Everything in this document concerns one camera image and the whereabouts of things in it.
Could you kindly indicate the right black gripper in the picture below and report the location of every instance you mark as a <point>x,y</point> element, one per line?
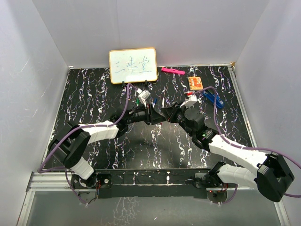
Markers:
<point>171,112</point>

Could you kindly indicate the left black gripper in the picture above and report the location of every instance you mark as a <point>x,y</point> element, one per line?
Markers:
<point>155,118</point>

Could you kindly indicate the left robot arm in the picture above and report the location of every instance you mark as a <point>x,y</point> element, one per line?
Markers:
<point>70,151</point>

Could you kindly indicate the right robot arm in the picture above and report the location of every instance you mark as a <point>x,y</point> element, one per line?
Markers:
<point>267,172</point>

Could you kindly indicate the orange card pack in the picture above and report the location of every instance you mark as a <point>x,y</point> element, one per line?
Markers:
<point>195,83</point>

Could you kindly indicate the pink plastic clip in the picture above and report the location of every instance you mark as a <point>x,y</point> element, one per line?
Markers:
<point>171,70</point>

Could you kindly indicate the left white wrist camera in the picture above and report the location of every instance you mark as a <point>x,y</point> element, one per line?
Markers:
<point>143,96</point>

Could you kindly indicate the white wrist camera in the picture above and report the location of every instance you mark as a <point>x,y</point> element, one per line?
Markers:
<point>143,96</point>
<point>190,100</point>

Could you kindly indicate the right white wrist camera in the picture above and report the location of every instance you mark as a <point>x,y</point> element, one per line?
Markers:
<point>190,100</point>

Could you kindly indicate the small whiteboard with wooden frame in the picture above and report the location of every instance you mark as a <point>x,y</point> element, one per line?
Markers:
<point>133,65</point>

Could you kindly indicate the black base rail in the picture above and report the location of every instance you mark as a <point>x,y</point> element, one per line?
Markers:
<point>114,183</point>

